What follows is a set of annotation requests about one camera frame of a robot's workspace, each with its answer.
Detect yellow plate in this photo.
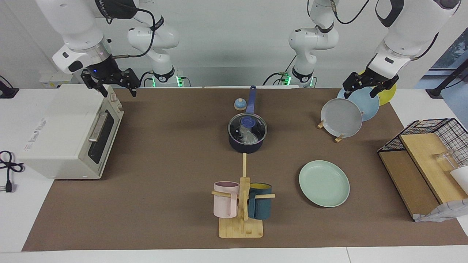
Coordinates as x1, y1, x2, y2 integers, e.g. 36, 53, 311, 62
358, 69, 397, 106

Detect black power cord plug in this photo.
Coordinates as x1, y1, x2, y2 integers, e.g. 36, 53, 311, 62
0, 150, 25, 193

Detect wooden plate rack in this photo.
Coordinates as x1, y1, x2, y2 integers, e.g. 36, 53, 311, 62
317, 117, 346, 143

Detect black right base cable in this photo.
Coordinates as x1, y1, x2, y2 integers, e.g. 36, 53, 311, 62
138, 71, 155, 88

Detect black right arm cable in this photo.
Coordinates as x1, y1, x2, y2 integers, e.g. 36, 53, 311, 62
106, 7, 164, 59

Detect brown table mat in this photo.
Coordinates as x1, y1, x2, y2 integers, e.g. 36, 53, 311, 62
22, 88, 468, 252

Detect grey plate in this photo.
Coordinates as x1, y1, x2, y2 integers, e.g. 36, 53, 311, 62
321, 98, 363, 138

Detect clear glass cup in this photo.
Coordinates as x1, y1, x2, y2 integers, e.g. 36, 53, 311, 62
433, 150, 460, 172

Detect light blue plate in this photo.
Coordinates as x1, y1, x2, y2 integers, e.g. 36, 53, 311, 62
337, 88, 380, 122

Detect wooden shelf unit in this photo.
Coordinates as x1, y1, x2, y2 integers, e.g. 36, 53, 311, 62
378, 133, 468, 220

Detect teal mug yellow inside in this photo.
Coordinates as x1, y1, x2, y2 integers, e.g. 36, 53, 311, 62
248, 183, 272, 220

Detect white cup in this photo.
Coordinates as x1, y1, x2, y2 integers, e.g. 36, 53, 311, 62
450, 166, 468, 194

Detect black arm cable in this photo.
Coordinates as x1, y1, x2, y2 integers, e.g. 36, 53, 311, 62
106, 7, 164, 59
330, 0, 370, 25

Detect black left base cable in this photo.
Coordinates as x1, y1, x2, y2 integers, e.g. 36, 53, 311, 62
263, 55, 297, 87

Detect clear plastic bag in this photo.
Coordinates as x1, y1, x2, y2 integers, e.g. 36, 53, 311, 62
237, 125, 258, 145

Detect black desk clamp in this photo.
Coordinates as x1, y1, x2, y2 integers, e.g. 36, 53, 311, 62
0, 75, 19, 99

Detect white patterned cloth bag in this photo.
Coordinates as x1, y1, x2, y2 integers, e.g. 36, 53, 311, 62
413, 199, 468, 222

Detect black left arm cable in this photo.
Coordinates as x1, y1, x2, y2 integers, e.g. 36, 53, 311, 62
330, 0, 370, 25

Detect black stand leg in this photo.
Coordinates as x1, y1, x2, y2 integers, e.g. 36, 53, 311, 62
426, 60, 468, 98

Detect pink mug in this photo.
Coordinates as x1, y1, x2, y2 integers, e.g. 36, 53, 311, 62
214, 181, 240, 219

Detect mint green plate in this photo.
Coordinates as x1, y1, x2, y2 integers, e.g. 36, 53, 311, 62
299, 160, 350, 208

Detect glass lid blue knob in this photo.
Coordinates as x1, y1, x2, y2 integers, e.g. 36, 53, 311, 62
228, 113, 268, 146

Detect wooden mug tree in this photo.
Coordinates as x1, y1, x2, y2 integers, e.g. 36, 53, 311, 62
211, 153, 276, 239

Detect dark blue saucepan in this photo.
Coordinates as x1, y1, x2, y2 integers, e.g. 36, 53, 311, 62
227, 85, 268, 154

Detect black wire basket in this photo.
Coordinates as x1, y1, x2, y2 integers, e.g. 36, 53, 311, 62
378, 118, 468, 172

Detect cream toaster oven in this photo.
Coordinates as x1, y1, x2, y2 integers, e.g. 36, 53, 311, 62
18, 84, 125, 180

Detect black base cable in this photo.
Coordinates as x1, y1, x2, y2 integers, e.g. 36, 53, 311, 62
138, 71, 155, 88
263, 55, 297, 87

